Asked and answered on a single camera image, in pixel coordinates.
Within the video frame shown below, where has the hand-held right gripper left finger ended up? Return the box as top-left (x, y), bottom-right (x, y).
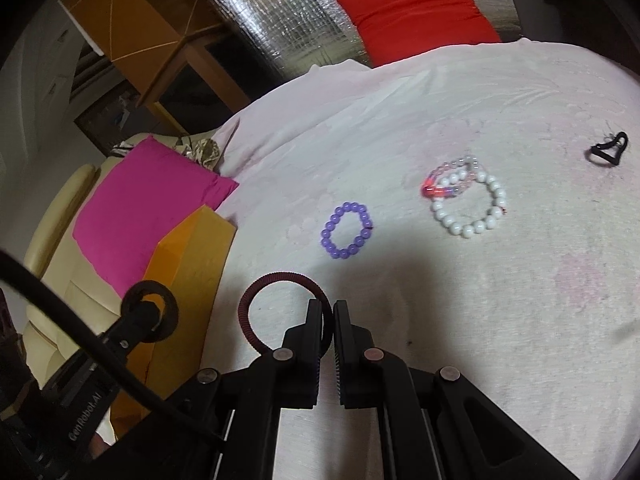
top-left (107, 299), bottom-right (325, 480)

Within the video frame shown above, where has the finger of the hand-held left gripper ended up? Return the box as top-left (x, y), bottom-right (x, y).
top-left (102, 301), bottom-right (163, 358)

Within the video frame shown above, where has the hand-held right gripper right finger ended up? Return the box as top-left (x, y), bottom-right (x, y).
top-left (333, 300), bottom-right (581, 480)

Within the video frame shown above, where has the thick black ring hair tie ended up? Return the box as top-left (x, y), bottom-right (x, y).
top-left (122, 281), bottom-right (180, 345)

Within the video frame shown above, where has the dark red hair tie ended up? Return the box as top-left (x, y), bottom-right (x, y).
top-left (238, 271), bottom-right (333, 356)

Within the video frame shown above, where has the orange box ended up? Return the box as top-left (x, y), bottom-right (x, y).
top-left (109, 204), bottom-right (238, 441)

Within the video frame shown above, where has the purple bead bracelet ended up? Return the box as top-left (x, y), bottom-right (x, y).
top-left (320, 201), bottom-right (376, 261)

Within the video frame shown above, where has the pink clear bead bracelet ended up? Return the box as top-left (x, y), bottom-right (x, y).
top-left (420, 156), bottom-right (482, 202)

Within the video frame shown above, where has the white bead bracelet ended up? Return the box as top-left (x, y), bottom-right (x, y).
top-left (430, 170), bottom-right (508, 237)

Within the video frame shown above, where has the thin black hair tie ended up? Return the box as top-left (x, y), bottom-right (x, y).
top-left (585, 131), bottom-right (629, 167)

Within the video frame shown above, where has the pale pink blanket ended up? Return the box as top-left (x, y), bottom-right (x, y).
top-left (200, 37), bottom-right (640, 480)

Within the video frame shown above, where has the magenta pillow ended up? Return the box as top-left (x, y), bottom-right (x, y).
top-left (72, 136), bottom-right (240, 298)

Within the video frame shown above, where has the cream leather sofa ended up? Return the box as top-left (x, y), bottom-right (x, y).
top-left (22, 132), bottom-right (221, 441)

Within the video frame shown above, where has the beige patterned cloth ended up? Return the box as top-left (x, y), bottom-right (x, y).
top-left (172, 137), bottom-right (223, 171)

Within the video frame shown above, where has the dark wicker basket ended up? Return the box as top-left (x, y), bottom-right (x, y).
top-left (75, 87), bottom-right (168, 156)

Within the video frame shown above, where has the wooden cabinet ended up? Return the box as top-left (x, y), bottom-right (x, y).
top-left (57, 0), bottom-right (253, 136)

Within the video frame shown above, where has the silver foil sheet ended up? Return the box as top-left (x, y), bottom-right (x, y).
top-left (209, 0), bottom-right (518, 81)

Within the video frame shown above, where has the red pillow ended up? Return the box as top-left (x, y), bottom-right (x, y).
top-left (336, 0), bottom-right (502, 68)

